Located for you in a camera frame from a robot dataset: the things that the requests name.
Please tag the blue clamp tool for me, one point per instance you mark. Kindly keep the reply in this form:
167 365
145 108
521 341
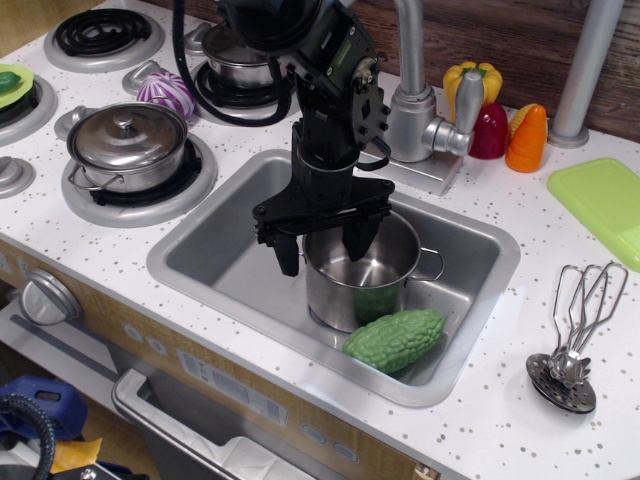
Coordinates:
29 402

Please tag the grey vertical pole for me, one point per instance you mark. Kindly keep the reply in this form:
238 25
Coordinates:
567 128

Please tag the front right stove burner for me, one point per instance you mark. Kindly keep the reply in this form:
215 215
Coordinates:
191 183

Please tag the green cutting board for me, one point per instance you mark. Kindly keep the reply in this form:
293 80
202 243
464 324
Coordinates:
603 194

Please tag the silver oven door handle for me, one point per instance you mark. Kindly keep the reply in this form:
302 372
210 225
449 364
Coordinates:
179 452

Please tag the rear right stove burner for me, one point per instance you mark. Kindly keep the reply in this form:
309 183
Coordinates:
227 105

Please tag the grey toy sink basin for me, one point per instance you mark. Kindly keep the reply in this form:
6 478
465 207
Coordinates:
213 257

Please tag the lidded steel pot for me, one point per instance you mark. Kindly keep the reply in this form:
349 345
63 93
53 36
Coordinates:
126 148

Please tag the green bitter melon toy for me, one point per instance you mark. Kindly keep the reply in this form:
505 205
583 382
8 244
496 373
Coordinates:
396 341

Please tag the silver toy faucet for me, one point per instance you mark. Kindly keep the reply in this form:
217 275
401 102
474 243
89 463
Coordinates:
427 150

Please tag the rear left stove burner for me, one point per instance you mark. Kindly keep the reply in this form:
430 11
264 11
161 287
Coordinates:
103 40

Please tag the green plate with vegetable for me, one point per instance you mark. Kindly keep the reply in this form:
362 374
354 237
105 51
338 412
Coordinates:
17 82

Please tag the left edge stove burner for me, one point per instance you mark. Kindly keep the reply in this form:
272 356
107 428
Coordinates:
35 118

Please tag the red pepper toy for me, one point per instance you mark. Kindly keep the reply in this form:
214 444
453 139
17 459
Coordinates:
490 133

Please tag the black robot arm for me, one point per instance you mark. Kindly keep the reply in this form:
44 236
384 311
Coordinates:
332 59

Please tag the silver oven knob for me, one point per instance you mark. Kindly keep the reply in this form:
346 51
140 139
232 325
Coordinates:
46 301

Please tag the metal slotted spoon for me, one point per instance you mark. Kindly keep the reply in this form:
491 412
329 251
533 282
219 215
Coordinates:
580 399

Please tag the purple white onion toy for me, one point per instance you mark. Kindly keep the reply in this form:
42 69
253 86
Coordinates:
169 90

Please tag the small steel pot rear burner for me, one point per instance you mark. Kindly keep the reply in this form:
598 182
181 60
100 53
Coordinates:
233 63

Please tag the yellow bell pepper toy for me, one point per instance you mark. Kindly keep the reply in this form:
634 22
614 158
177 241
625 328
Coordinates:
492 82

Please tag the metal toy whisk utensil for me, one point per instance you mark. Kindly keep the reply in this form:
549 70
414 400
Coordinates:
585 299

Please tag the orange carrot toy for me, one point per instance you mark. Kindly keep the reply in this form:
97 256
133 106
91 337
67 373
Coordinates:
528 133

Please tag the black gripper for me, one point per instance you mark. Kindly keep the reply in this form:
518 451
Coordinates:
317 198

